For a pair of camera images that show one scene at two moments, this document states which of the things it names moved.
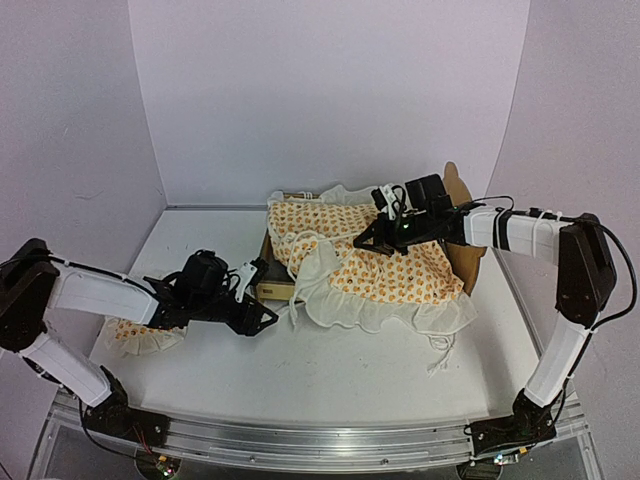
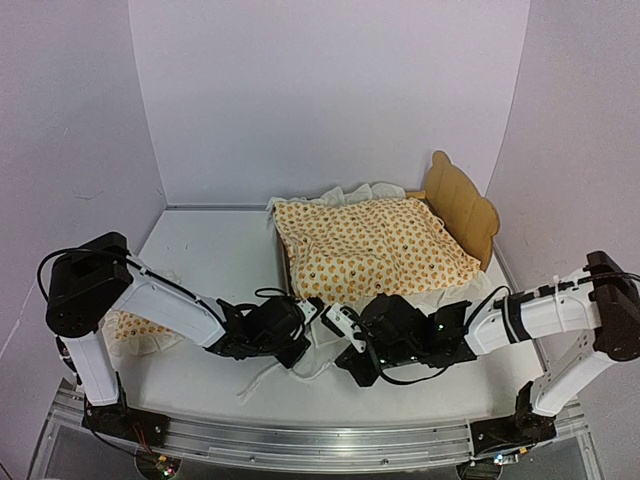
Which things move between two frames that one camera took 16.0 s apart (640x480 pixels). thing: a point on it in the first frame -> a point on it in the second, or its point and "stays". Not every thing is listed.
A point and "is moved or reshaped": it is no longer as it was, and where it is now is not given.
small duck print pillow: (138, 339) stays
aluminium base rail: (323, 443) stays
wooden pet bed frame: (275, 281) is moved or reshaped
